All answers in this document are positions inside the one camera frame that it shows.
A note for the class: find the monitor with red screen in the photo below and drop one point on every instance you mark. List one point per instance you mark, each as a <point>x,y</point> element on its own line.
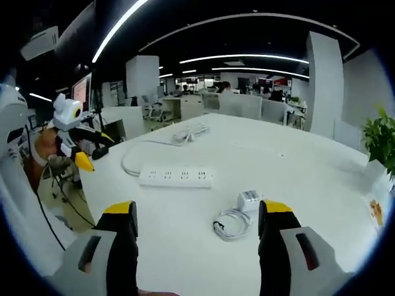
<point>81,92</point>

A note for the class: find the grey office partition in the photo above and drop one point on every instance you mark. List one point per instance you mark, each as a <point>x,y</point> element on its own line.
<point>237,105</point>

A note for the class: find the white office chair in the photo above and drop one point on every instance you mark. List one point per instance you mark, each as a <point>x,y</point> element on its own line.
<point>152,106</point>

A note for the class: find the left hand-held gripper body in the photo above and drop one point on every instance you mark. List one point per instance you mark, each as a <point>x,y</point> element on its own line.
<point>66,112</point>

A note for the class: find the black tripod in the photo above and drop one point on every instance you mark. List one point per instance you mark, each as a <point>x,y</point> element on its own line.
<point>98,108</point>

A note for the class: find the white worn device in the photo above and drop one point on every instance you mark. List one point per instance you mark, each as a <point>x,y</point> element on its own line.
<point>10,117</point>

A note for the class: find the orange snack packet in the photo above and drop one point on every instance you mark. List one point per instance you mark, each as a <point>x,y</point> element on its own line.
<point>376,212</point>

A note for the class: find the ceiling air conditioner unit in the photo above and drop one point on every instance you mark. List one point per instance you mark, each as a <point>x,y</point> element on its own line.
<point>40,43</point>

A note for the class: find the white charger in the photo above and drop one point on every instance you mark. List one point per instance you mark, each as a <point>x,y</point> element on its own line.
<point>248,200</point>

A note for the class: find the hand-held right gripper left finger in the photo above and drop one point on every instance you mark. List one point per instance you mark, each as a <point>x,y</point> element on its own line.
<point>123,246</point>

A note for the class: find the green potted plant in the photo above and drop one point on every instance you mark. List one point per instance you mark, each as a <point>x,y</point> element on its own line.
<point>381,138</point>

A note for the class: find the black round object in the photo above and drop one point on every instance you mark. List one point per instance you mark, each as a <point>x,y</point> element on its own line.
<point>100,153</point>

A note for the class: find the white desk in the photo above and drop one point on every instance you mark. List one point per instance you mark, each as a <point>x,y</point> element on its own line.
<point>185,262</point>

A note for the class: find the white power strip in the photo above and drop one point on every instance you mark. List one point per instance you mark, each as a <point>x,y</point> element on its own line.
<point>176,180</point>

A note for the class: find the long ceiling light strip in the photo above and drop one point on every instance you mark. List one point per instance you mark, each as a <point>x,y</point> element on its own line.
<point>118,27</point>

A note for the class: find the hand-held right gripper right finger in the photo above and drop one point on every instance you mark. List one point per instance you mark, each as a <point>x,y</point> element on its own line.
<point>274,246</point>

